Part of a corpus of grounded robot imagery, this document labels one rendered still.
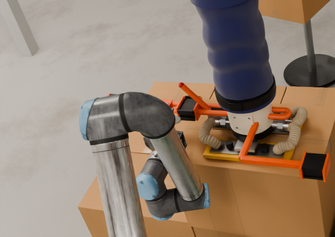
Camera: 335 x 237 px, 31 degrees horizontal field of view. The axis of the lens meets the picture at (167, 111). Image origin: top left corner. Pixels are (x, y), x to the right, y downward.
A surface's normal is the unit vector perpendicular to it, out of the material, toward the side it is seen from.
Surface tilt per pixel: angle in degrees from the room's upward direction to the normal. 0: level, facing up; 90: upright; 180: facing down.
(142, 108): 50
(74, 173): 0
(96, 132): 57
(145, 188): 85
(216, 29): 78
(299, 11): 90
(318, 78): 0
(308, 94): 0
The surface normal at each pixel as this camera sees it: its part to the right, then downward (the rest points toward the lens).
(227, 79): -0.61, 0.37
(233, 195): -0.38, 0.64
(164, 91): -0.24, -0.76
